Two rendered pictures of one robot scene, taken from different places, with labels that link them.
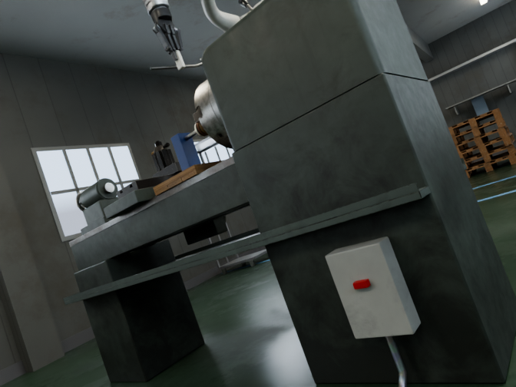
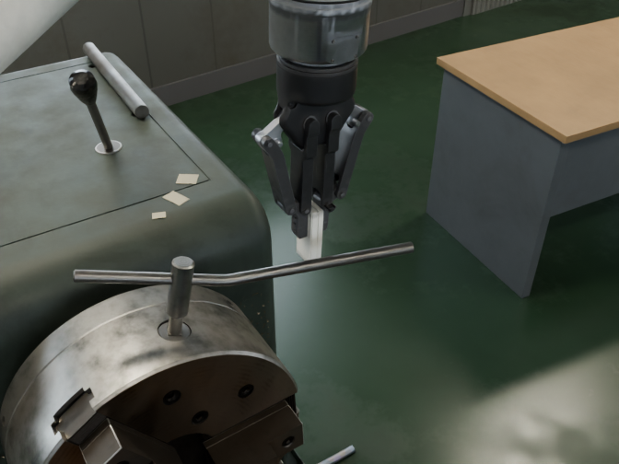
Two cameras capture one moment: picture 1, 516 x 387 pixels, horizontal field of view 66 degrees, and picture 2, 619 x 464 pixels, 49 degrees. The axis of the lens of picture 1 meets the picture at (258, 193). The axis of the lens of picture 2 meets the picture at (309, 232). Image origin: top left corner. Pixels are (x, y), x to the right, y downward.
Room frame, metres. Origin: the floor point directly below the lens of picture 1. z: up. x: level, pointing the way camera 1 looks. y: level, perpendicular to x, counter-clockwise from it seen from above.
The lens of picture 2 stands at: (2.04, 0.31, 1.74)
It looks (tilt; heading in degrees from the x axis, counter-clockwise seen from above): 37 degrees down; 199
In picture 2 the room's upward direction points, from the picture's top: straight up
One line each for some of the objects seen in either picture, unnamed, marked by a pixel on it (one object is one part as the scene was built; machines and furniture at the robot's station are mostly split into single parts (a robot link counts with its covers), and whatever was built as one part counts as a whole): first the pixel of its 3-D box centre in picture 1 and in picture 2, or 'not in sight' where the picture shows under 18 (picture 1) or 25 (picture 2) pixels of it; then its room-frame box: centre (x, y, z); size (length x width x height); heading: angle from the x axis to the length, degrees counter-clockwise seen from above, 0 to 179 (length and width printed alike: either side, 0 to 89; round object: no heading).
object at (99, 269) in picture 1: (140, 308); not in sight; (2.41, 0.91, 0.34); 0.44 x 0.40 x 0.68; 141
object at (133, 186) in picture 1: (162, 183); not in sight; (2.03, 0.45, 0.95); 0.43 x 0.18 x 0.04; 141
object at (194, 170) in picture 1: (203, 175); not in sight; (1.82, 0.21, 0.89); 0.36 x 0.30 x 0.04; 141
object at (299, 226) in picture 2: not in sight; (292, 217); (1.50, 0.10, 1.32); 0.03 x 0.01 x 0.05; 141
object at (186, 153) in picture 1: (188, 157); not in sight; (1.86, 0.25, 1.00); 0.08 x 0.06 x 0.23; 141
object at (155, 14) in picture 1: (163, 22); (315, 98); (1.48, 0.11, 1.45); 0.08 x 0.07 x 0.09; 141
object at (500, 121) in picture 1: (484, 143); not in sight; (7.11, -4.13, 0.47); 1.30 x 0.90 x 0.93; 146
